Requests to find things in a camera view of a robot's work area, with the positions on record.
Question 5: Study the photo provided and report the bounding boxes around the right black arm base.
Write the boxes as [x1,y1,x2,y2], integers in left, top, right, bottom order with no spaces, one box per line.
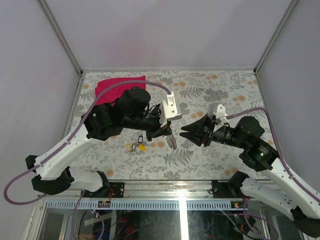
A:
[207,180,237,199]

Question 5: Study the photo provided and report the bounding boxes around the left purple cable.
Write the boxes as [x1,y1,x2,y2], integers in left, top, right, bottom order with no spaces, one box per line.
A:
[4,80,175,206]

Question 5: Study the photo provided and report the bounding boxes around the white slotted cable duct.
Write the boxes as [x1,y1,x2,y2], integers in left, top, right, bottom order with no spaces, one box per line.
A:
[46,199,243,211]

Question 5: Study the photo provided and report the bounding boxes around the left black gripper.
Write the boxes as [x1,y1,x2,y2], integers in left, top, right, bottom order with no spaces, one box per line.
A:
[124,103,173,141]

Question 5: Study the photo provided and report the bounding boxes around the right aluminium frame post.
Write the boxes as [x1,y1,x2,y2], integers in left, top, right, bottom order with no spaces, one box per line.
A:
[253,0,300,74]

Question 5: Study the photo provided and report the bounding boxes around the left aluminium frame post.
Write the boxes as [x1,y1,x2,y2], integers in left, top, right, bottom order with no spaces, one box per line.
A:
[36,0,83,76]

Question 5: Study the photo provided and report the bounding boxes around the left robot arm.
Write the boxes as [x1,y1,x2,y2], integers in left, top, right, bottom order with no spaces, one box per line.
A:
[25,87,172,198]

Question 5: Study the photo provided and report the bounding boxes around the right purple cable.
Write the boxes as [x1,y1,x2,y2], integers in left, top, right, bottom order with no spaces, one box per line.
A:
[224,107,320,203]

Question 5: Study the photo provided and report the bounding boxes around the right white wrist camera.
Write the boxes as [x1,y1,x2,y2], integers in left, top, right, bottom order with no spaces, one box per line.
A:
[207,103,229,127]

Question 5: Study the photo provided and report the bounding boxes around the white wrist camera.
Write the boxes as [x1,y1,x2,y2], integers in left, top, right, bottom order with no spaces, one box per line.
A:
[207,103,229,127]
[159,91,182,127]

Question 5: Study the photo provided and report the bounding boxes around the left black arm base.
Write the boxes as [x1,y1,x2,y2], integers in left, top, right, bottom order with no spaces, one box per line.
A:
[109,182,125,199]

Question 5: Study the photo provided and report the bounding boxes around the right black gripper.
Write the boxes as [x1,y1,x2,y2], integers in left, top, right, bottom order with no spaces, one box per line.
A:
[179,112,248,149]

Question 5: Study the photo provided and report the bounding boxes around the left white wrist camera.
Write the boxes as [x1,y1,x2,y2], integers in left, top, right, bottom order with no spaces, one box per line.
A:
[159,91,182,127]

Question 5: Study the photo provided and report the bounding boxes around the purple cable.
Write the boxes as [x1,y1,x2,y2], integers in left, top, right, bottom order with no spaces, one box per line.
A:
[224,107,320,203]
[4,80,175,206]

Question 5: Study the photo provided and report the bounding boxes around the yellow tag key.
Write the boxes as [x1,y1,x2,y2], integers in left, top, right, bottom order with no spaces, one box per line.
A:
[125,143,134,153]

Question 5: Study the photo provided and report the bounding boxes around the aluminium frame post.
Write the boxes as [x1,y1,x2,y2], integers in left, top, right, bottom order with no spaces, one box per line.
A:
[36,0,83,76]
[253,0,300,74]

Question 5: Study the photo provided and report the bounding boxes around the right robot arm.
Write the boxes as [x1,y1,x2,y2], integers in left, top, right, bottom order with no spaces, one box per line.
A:
[180,115,320,238]

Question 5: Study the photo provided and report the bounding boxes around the pink folded cloth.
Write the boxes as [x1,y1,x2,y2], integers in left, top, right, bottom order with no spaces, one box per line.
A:
[94,75,147,105]

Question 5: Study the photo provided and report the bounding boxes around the orange tag key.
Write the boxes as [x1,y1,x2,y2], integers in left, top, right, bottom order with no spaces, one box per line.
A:
[138,144,147,152]

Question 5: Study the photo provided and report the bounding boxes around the aluminium front rail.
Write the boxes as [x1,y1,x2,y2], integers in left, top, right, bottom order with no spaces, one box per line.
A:
[37,179,283,201]

